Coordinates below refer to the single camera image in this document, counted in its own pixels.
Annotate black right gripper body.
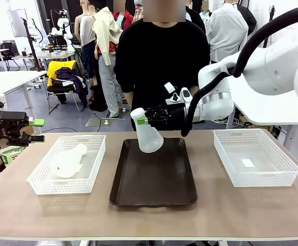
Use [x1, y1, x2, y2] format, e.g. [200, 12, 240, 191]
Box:
[164, 107, 188, 124]

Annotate yellow garment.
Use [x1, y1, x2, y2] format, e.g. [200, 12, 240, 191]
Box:
[47, 60, 77, 88]

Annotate mannequin with black jacket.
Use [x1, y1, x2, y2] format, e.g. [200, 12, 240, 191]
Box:
[237, 4, 257, 37]

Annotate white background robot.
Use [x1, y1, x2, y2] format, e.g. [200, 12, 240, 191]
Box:
[51, 9, 75, 42]

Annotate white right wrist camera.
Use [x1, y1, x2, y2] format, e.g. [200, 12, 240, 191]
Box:
[163, 81, 192, 105]

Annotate figure in red jacket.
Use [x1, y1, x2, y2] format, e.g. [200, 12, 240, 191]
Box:
[112, 4, 134, 31]

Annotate black right arm cable sleeve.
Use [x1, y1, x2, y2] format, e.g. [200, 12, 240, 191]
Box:
[181, 3, 298, 138]

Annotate green and white carton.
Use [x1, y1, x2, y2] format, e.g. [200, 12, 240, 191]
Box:
[0, 145, 28, 165]

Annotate mannequin with white shirt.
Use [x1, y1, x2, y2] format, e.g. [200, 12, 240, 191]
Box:
[205, 2, 249, 64]

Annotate white plastic conical flask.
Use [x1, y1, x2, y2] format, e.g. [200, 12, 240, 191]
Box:
[130, 107, 164, 154]
[51, 143, 88, 179]

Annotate person in black jacket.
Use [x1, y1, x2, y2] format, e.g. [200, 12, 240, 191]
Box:
[186, 5, 206, 33]

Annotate white paper label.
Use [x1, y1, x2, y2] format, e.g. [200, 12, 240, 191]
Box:
[241, 158, 256, 168]

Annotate mannequin with plaid shirt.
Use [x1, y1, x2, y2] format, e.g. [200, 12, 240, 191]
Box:
[131, 0, 146, 24]

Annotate wooden background desk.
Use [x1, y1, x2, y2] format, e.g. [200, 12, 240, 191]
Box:
[12, 50, 75, 71]

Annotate mannequin with cream jacket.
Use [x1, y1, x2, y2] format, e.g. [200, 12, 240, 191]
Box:
[91, 0, 126, 118]

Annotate person in black shirt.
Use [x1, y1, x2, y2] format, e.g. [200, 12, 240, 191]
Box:
[114, 19, 211, 132]

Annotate grey mannequin base plate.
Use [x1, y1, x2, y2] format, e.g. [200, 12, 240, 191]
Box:
[85, 117, 113, 127]

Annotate mannequin with white tank top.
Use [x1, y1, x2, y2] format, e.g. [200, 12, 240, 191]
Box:
[74, 0, 98, 101]

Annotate dark purple garment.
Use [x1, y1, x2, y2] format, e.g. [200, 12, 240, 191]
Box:
[55, 67, 89, 108]

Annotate dark brown plastic tray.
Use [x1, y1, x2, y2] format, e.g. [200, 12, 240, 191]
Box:
[109, 137, 198, 209]

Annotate black metal chair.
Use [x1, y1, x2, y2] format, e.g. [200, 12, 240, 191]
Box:
[47, 60, 88, 113]

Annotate white side table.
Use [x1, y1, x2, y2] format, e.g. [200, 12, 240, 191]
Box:
[227, 76, 298, 147]
[0, 71, 48, 134]

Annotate white perforated plastic basket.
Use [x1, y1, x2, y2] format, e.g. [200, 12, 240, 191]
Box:
[27, 135, 107, 195]
[213, 129, 298, 188]

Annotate black tripod stand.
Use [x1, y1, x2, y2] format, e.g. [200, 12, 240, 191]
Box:
[20, 17, 45, 72]
[263, 5, 276, 49]

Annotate black office chair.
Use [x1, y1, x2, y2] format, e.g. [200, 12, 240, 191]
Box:
[0, 42, 21, 71]

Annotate whiteboard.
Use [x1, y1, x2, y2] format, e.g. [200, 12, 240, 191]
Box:
[7, 9, 29, 38]

